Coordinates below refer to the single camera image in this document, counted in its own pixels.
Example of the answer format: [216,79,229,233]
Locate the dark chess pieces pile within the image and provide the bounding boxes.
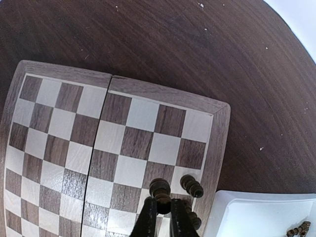
[286,221,311,237]

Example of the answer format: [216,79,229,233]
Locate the dark chess queen piece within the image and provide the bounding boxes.
[182,200,201,230]

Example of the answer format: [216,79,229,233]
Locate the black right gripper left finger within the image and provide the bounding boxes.
[130,197,158,237]

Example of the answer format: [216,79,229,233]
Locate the white divided plastic tray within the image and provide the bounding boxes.
[203,191,316,237]

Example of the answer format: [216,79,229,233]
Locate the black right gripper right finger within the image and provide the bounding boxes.
[169,198,199,237]

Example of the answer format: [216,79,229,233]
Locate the wooden chessboard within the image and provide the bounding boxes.
[0,60,231,237]

